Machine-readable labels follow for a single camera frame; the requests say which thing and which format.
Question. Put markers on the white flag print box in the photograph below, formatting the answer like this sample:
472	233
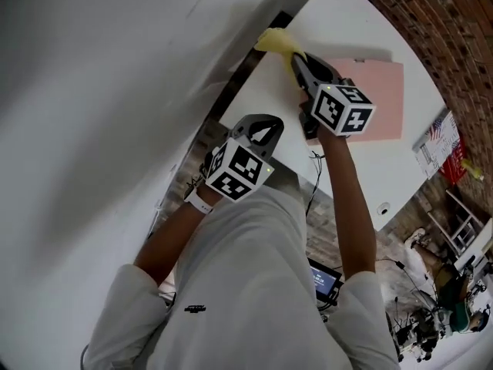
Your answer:
437	141

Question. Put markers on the person's right forearm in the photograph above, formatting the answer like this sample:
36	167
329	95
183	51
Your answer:
352	206

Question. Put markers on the small yellow object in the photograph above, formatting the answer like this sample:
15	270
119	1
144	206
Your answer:
473	170

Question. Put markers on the white step ladder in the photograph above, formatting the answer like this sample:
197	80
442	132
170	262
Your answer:
460	226

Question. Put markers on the small white round object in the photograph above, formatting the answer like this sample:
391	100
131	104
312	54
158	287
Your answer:
383	209

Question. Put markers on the white wristwatch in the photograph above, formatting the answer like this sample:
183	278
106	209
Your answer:
198	202

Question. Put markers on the yellow cloth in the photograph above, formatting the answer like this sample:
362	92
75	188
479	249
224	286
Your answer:
275	41

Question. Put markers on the pile of black equipment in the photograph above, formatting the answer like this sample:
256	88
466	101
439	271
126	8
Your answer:
418	324

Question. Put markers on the person's left forearm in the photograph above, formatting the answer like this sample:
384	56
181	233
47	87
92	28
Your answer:
171	239

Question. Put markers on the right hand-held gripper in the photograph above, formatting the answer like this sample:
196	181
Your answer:
341	108

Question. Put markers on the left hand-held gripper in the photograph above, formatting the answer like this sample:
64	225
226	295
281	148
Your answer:
238	168

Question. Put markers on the small black screen device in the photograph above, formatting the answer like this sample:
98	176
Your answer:
322	280

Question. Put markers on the pink object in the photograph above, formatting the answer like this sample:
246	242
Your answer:
379	98

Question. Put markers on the person's white shirt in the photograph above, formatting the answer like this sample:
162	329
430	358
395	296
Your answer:
246	291

